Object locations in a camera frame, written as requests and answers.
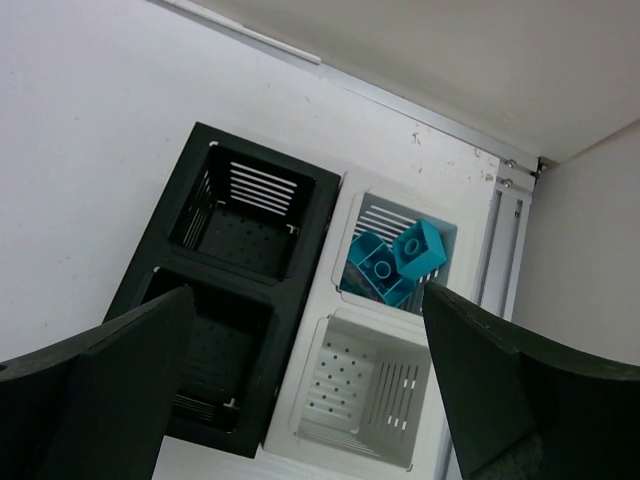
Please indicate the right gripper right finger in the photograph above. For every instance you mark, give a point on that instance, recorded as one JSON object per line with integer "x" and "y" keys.
{"x": 522, "y": 406}

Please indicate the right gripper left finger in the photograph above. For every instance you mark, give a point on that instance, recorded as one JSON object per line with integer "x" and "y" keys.
{"x": 96, "y": 405}

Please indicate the small teal lego cube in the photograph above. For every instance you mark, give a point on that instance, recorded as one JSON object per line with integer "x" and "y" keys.
{"x": 419, "y": 250}

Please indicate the teal curved lego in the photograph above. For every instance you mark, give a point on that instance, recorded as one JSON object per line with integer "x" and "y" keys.
{"x": 370, "y": 272}

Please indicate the white two-cell container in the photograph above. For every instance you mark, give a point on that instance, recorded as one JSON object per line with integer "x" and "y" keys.
{"x": 360, "y": 395}

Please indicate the black two-cell container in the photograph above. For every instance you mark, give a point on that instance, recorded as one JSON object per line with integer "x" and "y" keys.
{"x": 243, "y": 226}

